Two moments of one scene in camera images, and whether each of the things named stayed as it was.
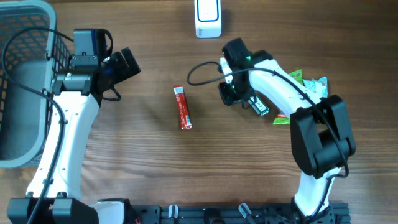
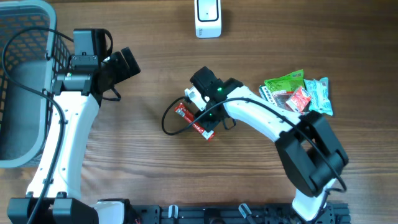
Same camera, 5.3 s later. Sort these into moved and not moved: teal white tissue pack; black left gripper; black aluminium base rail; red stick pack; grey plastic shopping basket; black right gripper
Moved: red stick pack; black right gripper
Not moved: teal white tissue pack; grey plastic shopping basket; black aluminium base rail; black left gripper
